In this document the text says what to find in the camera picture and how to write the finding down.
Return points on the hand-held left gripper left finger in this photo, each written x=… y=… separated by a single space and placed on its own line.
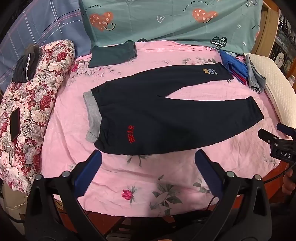
x=89 y=172

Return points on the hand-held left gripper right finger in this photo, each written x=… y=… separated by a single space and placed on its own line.
x=208 y=172

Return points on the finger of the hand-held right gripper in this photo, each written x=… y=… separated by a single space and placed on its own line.
x=266 y=137
x=285 y=129

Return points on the black pants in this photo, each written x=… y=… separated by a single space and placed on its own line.
x=150 y=111

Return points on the person's right hand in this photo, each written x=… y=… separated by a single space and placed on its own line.
x=288 y=186

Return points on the white textured pillow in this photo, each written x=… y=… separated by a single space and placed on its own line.
x=275 y=81

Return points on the pink floral bed sheet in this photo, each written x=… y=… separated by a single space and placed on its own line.
x=138 y=176

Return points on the grey folded garment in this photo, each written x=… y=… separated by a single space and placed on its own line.
x=255 y=78

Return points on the red folded garment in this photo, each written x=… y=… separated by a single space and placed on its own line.
x=240 y=80

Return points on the blue folded garment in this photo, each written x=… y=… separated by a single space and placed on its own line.
x=233 y=62

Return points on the black ornate metal rack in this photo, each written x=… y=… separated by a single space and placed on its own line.
x=285 y=44

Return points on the black phone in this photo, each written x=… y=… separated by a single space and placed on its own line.
x=15 y=125

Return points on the red rose floral quilt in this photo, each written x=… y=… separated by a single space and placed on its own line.
x=46 y=92

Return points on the dark green folded garment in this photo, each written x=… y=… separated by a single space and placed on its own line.
x=113 y=54

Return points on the dark fur-trimmed jacket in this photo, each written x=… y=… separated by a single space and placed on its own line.
x=23 y=67

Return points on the wooden bed frame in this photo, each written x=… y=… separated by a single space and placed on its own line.
x=266 y=34

